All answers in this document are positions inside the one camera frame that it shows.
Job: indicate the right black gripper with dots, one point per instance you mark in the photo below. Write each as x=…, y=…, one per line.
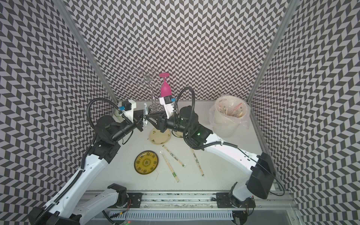
x=161, y=118

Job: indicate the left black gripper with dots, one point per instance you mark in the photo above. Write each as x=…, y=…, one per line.
x=138, y=119

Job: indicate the clear plastic chopstick wrapper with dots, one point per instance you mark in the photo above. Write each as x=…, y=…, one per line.
x=145, y=110

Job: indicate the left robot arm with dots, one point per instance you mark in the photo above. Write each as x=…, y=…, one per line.
x=84, y=163

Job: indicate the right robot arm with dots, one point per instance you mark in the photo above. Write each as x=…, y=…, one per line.
x=259, y=169

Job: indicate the wrapped chopsticks panda left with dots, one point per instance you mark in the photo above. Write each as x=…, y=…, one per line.
x=174, y=156

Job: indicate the wrapped chopsticks panda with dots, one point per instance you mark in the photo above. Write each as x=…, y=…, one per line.
x=174, y=156
x=197, y=162

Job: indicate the wrapped chopsticks green label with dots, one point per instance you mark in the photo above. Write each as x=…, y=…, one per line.
x=170, y=167

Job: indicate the wrapped chopsticks panda right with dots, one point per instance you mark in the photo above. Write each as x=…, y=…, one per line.
x=197, y=162

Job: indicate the cream plate front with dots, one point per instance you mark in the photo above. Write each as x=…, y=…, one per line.
x=158, y=137

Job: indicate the cream plate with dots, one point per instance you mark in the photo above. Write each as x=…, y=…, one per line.
x=158, y=137
x=177, y=134

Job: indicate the green transparent plastic cup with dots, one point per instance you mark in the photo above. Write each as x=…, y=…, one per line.
x=117, y=116

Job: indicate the cream plate right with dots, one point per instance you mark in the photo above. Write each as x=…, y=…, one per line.
x=177, y=134

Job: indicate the pink plastic wine glass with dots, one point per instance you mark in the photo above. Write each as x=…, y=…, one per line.
x=165, y=88

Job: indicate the metal glass holder stand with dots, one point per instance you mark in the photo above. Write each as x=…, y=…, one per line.
x=148, y=81

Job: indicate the yellow green patterned plate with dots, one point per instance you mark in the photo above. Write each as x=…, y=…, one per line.
x=146, y=162

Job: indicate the white trash bucket with bag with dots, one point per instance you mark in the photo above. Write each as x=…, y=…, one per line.
x=227, y=114

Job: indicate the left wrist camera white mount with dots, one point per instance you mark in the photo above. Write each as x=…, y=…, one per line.
x=127, y=110

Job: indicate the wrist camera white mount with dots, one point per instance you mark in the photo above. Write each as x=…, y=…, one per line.
x=127, y=110
x=168, y=103

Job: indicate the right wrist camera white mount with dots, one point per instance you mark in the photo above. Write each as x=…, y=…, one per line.
x=168, y=103

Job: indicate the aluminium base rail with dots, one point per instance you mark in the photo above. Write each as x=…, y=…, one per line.
x=172, y=206

